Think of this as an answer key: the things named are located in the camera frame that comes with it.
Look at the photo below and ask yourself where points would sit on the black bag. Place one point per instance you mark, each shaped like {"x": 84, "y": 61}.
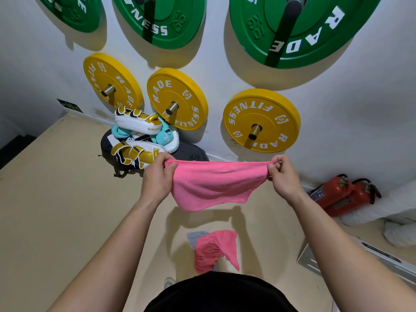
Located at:
{"x": 191, "y": 152}

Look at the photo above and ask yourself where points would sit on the person's left forearm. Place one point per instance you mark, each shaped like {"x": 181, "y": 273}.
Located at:
{"x": 110, "y": 256}

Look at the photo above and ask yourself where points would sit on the person's shoe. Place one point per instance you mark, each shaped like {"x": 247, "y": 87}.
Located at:
{"x": 169, "y": 283}

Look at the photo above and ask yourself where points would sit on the green weight plate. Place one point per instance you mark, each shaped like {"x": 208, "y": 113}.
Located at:
{"x": 325, "y": 25}
{"x": 76, "y": 12}
{"x": 172, "y": 19}

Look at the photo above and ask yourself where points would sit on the red fire extinguisher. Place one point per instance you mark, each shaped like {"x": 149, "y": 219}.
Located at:
{"x": 354, "y": 199}
{"x": 331, "y": 190}

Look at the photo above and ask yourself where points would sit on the metal wall peg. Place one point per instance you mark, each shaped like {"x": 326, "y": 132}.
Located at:
{"x": 172, "y": 108}
{"x": 108, "y": 90}
{"x": 254, "y": 131}

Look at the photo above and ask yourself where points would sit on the person's left thumb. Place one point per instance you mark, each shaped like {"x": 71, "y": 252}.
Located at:
{"x": 171, "y": 168}

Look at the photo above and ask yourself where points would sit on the person's right hand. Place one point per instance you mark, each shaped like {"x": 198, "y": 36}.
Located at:
{"x": 286, "y": 183}

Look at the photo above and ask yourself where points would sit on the dark green wall sign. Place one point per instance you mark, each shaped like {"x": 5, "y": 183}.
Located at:
{"x": 70, "y": 106}

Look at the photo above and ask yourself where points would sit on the person's black shirt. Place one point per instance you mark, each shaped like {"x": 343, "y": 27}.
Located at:
{"x": 221, "y": 294}

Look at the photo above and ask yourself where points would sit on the yellow weight plate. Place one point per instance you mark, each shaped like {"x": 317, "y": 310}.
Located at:
{"x": 97, "y": 71}
{"x": 185, "y": 90}
{"x": 276, "y": 107}

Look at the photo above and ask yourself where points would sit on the white and gold kick pad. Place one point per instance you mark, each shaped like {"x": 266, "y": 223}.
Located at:
{"x": 136, "y": 124}
{"x": 143, "y": 154}

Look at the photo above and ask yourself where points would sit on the crumpled pink cloth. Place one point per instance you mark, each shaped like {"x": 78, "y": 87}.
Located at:
{"x": 211, "y": 251}

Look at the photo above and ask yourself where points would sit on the person's right forearm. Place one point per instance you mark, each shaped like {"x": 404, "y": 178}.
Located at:
{"x": 341, "y": 253}

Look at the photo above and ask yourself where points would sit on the person's left hand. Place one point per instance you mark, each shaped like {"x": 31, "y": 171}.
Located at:
{"x": 156, "y": 181}

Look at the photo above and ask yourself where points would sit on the person's right thumb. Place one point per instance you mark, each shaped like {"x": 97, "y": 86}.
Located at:
{"x": 271, "y": 172}

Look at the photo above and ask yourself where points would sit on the grey cloth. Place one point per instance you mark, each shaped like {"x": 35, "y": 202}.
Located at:
{"x": 195, "y": 237}

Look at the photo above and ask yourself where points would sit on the pink towel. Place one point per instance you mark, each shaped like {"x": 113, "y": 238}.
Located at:
{"x": 211, "y": 185}

